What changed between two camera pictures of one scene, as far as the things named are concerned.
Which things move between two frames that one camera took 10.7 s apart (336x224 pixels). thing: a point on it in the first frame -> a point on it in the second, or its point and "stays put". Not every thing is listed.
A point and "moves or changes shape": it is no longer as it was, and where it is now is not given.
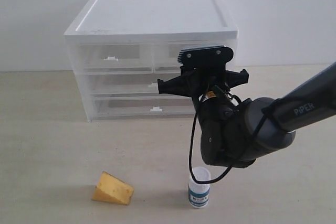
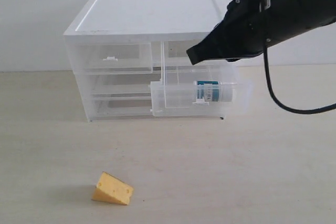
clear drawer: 166,54 moves or changes shape
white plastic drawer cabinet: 121,46 stays put
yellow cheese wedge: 109,189 stays put
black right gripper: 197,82 -> 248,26
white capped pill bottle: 198,194 moves or changes shape
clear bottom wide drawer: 144,106 stays put
